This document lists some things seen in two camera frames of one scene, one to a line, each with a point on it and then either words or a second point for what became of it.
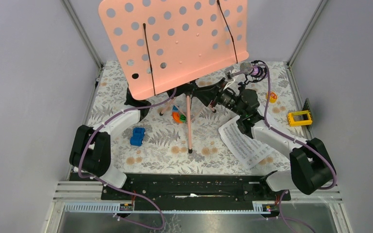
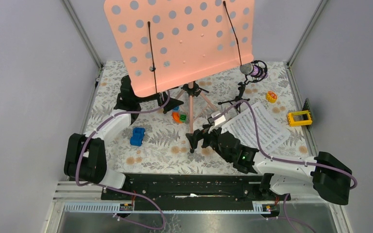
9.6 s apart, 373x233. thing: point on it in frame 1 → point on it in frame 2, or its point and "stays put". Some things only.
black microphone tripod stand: x=255 y=78 stays put
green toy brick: x=183 y=118 stays put
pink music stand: x=159 y=44 stays put
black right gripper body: x=215 y=93 → x=210 y=138
